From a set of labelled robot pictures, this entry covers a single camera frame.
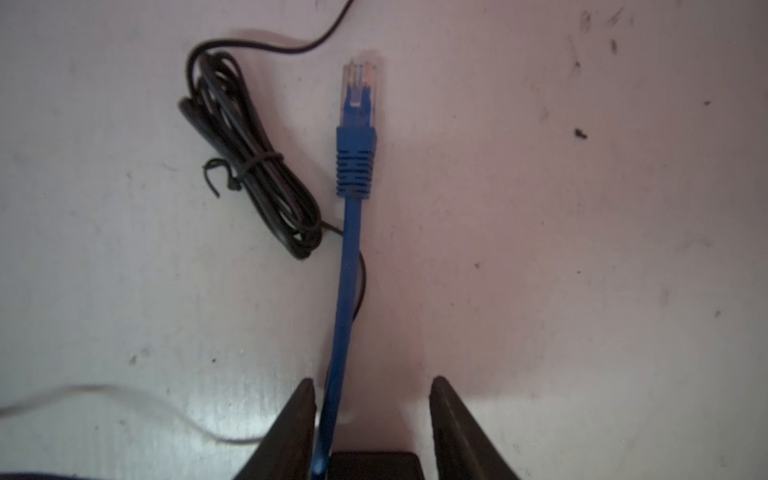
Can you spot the black power adapter with cord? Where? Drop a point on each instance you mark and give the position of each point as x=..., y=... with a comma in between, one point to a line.
x=221, y=110

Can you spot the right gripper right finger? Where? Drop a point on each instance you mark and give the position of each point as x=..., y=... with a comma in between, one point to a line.
x=462, y=449

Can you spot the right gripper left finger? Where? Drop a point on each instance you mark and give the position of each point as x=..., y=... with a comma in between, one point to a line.
x=286, y=450

